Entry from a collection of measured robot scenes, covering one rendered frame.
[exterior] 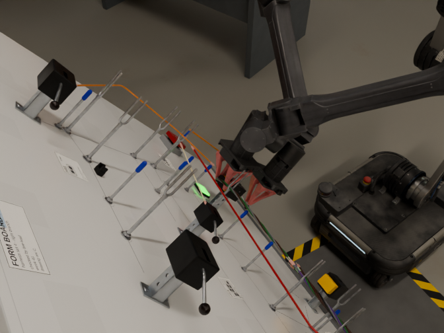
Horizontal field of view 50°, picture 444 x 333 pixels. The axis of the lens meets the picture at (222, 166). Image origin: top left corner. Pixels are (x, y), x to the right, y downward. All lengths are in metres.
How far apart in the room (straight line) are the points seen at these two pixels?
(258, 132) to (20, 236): 0.60
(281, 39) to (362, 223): 1.27
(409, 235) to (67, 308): 2.03
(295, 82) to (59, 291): 0.92
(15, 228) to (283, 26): 0.96
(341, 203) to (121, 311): 1.88
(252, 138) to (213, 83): 2.40
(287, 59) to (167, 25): 2.81
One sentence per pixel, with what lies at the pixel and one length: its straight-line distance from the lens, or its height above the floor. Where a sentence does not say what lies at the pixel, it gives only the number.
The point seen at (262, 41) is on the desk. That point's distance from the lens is 3.41.
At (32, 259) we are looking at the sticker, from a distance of 0.52.
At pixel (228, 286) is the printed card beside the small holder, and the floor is 1.29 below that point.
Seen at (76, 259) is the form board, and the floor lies 1.60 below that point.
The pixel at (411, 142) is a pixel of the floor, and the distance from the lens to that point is 3.20.
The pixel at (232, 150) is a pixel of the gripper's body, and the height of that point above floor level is 1.27.
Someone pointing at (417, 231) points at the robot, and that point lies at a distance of 2.42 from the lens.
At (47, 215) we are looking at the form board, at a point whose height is 1.61.
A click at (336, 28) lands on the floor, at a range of 4.13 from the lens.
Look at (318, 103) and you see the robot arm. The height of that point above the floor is 1.41.
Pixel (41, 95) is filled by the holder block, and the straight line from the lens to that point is 0.80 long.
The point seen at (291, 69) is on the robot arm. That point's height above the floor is 1.32.
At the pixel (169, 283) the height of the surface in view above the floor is 1.52.
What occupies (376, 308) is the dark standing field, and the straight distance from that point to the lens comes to 2.43.
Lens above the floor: 2.07
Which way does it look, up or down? 47 degrees down
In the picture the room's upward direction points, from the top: 1 degrees clockwise
